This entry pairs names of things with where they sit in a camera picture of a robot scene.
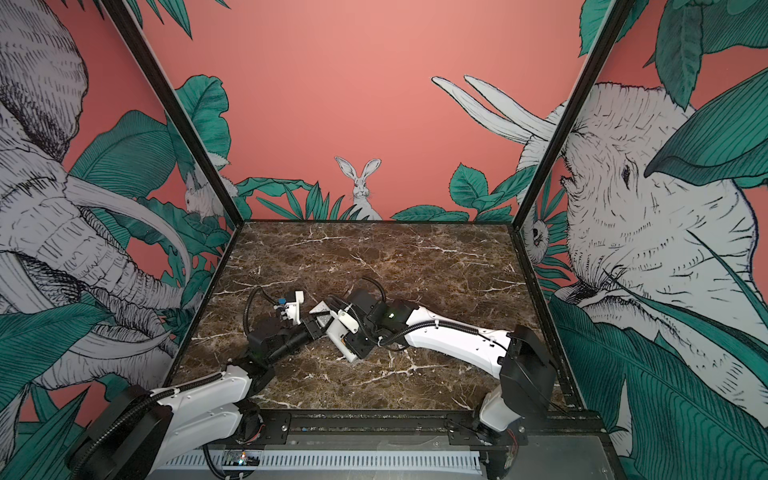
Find white slotted cable duct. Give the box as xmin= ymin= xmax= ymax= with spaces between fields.
xmin=152 ymin=449 xmax=483 ymax=473

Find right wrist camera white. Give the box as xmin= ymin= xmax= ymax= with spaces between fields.
xmin=327 ymin=308 xmax=360 ymax=336

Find black frame post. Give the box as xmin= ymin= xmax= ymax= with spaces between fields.
xmin=98 ymin=0 xmax=245 ymax=228
xmin=512 ymin=0 xmax=636 ymax=228

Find white remote control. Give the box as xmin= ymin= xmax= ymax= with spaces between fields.
xmin=310 ymin=301 xmax=360 ymax=364

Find right black frame post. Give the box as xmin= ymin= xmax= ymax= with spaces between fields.
xmin=512 ymin=0 xmax=636 ymax=228

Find left black frame post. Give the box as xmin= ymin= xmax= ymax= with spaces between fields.
xmin=98 ymin=0 xmax=245 ymax=228

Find small green circuit board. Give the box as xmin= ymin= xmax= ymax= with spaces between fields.
xmin=222 ymin=451 xmax=261 ymax=470

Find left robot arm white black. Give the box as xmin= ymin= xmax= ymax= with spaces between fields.
xmin=67 ymin=292 xmax=337 ymax=479

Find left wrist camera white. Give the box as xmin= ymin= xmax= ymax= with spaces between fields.
xmin=273 ymin=290 xmax=305 ymax=325

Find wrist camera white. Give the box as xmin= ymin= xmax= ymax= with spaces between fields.
xmin=327 ymin=308 xmax=360 ymax=336
xmin=273 ymin=290 xmax=305 ymax=325

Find black mounting rail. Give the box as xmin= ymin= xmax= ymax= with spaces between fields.
xmin=248 ymin=409 xmax=610 ymax=449

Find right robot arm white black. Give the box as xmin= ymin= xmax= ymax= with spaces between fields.
xmin=326 ymin=286 xmax=557 ymax=432

